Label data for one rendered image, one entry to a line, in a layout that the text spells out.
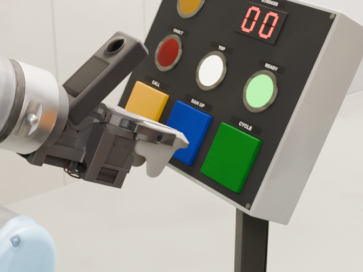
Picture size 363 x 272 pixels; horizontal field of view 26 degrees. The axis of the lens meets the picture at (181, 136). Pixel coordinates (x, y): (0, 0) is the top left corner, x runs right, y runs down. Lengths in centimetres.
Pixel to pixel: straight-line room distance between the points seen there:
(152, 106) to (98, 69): 33
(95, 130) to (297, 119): 28
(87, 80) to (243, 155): 27
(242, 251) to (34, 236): 67
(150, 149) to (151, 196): 213
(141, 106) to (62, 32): 176
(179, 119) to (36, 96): 38
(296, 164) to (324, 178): 218
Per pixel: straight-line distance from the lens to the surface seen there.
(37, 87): 78
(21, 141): 79
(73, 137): 85
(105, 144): 84
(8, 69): 77
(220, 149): 105
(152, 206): 296
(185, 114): 111
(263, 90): 103
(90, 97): 83
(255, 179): 101
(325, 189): 313
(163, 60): 118
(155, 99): 116
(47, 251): 66
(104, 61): 85
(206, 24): 114
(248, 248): 127
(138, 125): 85
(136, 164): 95
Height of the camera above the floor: 146
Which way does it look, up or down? 24 degrees down
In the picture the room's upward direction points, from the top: straight up
